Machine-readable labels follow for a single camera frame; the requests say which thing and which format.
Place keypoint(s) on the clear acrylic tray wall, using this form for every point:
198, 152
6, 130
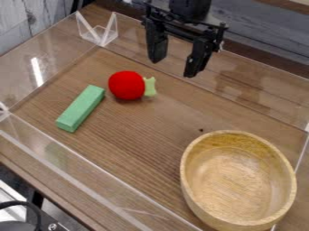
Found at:
113, 172

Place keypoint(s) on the wooden bowl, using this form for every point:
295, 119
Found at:
237, 181

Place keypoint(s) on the black table leg bracket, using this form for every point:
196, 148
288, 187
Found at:
49, 223

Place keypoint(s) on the green rectangular block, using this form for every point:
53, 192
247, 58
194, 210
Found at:
79, 109

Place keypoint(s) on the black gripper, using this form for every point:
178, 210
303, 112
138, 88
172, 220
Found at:
188, 20

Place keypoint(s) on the clear acrylic corner bracket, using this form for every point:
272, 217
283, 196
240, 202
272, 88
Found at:
98, 34

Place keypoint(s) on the red ball toy green leaf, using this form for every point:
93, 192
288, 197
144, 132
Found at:
129, 85

